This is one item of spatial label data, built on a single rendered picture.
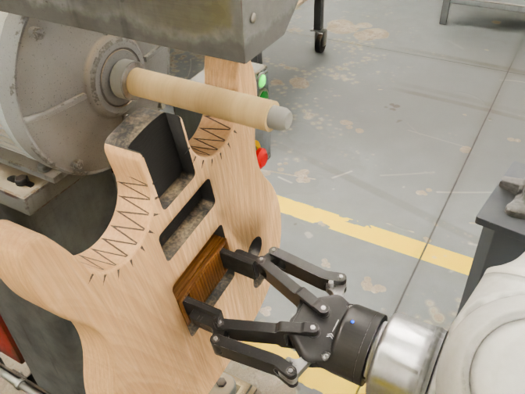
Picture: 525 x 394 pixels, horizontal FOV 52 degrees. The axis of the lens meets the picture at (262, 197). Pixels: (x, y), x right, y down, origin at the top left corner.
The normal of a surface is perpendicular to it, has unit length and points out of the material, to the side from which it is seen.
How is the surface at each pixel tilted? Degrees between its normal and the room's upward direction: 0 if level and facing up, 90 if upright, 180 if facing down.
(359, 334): 20
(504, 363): 41
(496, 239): 90
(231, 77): 78
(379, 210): 0
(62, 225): 90
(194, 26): 90
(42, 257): 88
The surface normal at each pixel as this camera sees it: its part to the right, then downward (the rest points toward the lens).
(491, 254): -0.61, 0.51
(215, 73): -0.50, 0.38
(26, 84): 0.54, 0.37
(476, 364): -0.91, -0.30
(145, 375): 0.87, 0.26
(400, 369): -0.37, -0.21
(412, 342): -0.11, -0.69
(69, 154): 0.58, 0.69
